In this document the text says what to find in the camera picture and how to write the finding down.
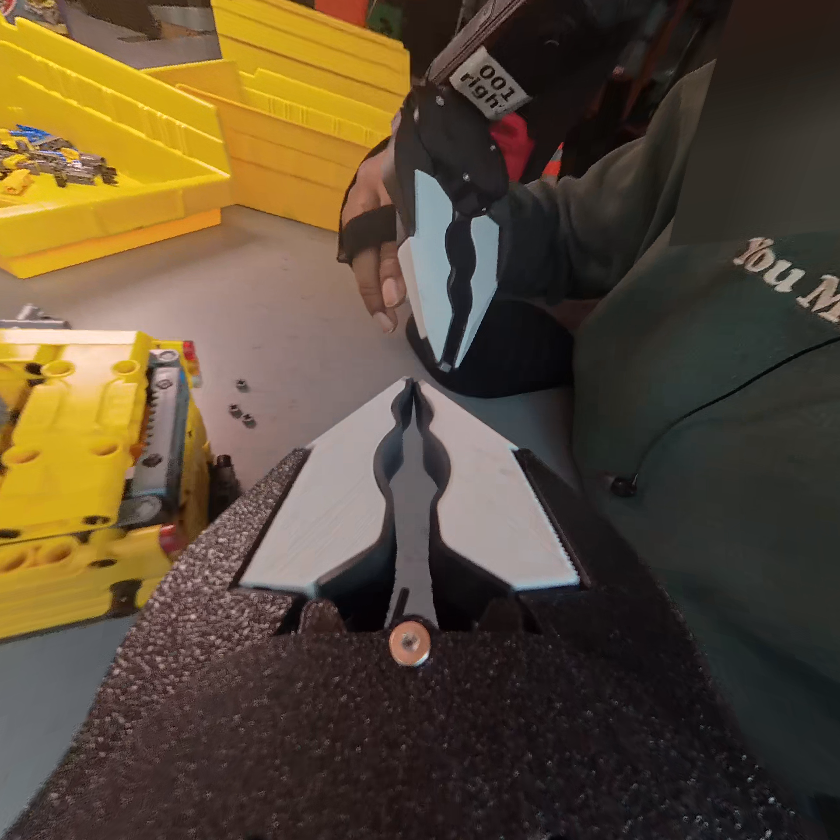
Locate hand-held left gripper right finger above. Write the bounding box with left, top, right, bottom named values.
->
left=416, top=377, right=583, bottom=597

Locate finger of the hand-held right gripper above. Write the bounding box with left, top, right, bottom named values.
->
left=451, top=215, right=503, bottom=368
left=397, top=169, right=462, bottom=371

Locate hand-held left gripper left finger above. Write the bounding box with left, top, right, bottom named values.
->
left=236, top=377, right=416, bottom=599

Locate yellow lego model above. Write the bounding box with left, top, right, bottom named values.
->
left=0, top=305, right=238, bottom=642

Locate person's right forearm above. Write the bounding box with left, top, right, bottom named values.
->
left=499, top=62, right=716, bottom=309

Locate pile of mixed lego pieces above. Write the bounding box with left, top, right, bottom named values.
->
left=0, top=125, right=120, bottom=196

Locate person's right hand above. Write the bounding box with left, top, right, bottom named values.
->
left=340, top=139, right=410, bottom=334

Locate red plastic bin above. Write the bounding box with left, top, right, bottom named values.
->
left=489, top=113, right=538, bottom=183

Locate dark rounded object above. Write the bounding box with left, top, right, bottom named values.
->
left=406, top=298, right=576, bottom=399

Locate thin black cord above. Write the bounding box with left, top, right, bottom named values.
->
left=610, top=336, right=840, bottom=497

